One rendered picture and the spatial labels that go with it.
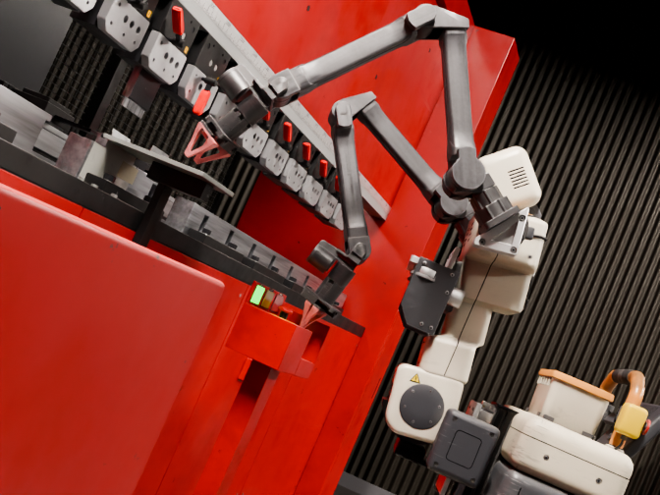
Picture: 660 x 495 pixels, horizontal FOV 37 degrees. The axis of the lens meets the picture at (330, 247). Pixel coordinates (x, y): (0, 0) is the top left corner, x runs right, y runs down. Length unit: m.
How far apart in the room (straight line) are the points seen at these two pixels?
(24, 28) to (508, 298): 1.43
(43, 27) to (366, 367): 2.12
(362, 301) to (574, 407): 2.04
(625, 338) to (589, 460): 3.88
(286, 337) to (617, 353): 3.84
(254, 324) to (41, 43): 0.98
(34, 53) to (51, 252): 2.51
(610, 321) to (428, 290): 3.81
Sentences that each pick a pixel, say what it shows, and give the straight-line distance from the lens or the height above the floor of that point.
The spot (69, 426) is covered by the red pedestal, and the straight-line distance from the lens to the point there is 0.37.
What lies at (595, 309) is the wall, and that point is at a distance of 6.03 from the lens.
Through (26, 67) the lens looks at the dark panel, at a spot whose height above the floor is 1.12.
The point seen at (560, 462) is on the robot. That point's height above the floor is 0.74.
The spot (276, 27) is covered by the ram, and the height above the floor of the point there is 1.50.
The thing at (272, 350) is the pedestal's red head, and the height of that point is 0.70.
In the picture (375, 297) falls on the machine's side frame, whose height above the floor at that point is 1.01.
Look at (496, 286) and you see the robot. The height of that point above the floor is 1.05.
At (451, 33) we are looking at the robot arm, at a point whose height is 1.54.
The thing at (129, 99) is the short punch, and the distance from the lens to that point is 2.30.
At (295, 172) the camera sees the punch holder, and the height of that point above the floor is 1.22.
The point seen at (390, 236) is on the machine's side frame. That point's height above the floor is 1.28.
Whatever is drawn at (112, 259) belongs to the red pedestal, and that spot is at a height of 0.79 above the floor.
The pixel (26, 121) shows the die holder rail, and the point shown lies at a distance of 1.99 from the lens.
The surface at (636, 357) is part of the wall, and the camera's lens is 6.08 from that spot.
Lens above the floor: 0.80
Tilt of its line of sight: 4 degrees up
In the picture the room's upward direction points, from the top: 24 degrees clockwise
